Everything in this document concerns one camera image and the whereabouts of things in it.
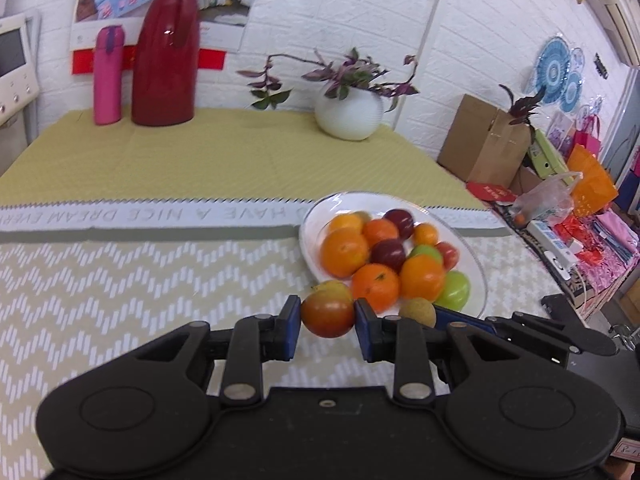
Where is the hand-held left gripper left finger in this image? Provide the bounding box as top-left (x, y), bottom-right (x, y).
top-left (120, 296), bottom-right (302, 407)

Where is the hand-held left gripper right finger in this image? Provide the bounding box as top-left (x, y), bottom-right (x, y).
top-left (353, 299), bottom-right (538, 405)

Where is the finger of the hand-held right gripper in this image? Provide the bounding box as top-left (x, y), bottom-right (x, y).
top-left (487, 311), bottom-right (619, 357)
top-left (433, 305), bottom-right (502, 336)

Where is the green apple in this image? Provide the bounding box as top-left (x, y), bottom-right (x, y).
top-left (434, 271), bottom-right (472, 311)
top-left (407, 244), bottom-right (444, 263)

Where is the red tomato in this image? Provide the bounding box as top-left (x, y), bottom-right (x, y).
top-left (300, 291), bottom-right (356, 339)
top-left (435, 241), bottom-right (461, 272)

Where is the brown longan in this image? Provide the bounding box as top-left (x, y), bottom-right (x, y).
top-left (398, 297), bottom-right (437, 326)

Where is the tangerine with green stem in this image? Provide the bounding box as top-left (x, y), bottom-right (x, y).
top-left (351, 263), bottom-right (401, 313)

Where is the medium orange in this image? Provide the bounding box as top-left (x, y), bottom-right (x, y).
top-left (399, 254), bottom-right (446, 303)

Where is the dark red apple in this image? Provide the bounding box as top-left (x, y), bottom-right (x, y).
top-left (370, 239), bottom-right (407, 272)

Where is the large orange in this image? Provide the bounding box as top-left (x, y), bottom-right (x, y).
top-left (320, 227), bottom-right (371, 280)

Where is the small tangerine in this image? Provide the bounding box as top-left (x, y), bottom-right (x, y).
top-left (412, 223), bottom-right (440, 247)

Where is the white plate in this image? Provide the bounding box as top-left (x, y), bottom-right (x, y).
top-left (298, 190), bottom-right (488, 322)

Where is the dark red plum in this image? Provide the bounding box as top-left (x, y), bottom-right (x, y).
top-left (384, 208), bottom-right (416, 241)

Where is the yellowish orange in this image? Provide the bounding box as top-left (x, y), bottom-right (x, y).
top-left (327, 211), bottom-right (370, 237)

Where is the white power strip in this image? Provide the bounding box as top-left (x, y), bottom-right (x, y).
top-left (525, 220), bottom-right (578, 281)

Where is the pink printed cloth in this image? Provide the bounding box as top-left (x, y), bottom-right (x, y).
top-left (575, 212), bottom-right (640, 291)

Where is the red envelope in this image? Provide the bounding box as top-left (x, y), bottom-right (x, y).
top-left (466, 181), bottom-right (518, 203)

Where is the clear plastic bag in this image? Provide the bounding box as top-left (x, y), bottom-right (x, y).
top-left (514, 172), bottom-right (585, 225)

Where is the orange bag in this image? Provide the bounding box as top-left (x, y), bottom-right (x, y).
top-left (567, 144), bottom-right (620, 217)

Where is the chevron patterned tablecloth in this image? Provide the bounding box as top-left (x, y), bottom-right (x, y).
top-left (0, 195), bottom-right (588, 461)

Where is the cardboard box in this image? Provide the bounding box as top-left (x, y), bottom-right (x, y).
top-left (437, 93), bottom-right (533, 183)

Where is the green file box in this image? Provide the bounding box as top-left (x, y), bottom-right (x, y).
top-left (530, 129), bottom-right (571, 173)

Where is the yellow green tablecloth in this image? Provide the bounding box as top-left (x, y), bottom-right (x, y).
top-left (0, 107), bottom-right (488, 211)

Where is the pink gift bag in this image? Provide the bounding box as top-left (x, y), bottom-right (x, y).
top-left (572, 115), bottom-right (603, 158)

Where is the dark purple leafy plant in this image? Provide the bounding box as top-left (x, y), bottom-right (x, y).
top-left (499, 84), bottom-right (546, 126)

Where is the white ribbed plant pot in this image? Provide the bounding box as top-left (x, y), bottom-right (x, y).
top-left (314, 87), bottom-right (385, 142)

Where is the medium blue round doily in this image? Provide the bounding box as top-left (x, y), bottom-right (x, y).
top-left (559, 71), bottom-right (583, 113)

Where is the purple green trailing plant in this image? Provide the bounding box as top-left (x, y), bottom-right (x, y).
top-left (236, 47), bottom-right (420, 111)

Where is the large blue round doily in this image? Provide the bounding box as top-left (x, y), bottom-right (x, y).
top-left (536, 35), bottom-right (572, 103)

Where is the red paper strip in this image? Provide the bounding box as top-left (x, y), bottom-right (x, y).
top-left (71, 45), bottom-right (228, 75)

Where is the red thermos jug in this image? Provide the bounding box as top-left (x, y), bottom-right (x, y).
top-left (131, 0), bottom-right (202, 127)

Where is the pink bottle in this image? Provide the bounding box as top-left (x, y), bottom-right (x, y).
top-left (93, 25), bottom-right (125, 126)

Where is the white appliance with screen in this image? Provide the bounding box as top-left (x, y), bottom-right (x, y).
top-left (0, 12), bottom-right (42, 126)

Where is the white wall conduit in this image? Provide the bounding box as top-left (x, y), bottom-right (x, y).
top-left (397, 0), bottom-right (452, 128)

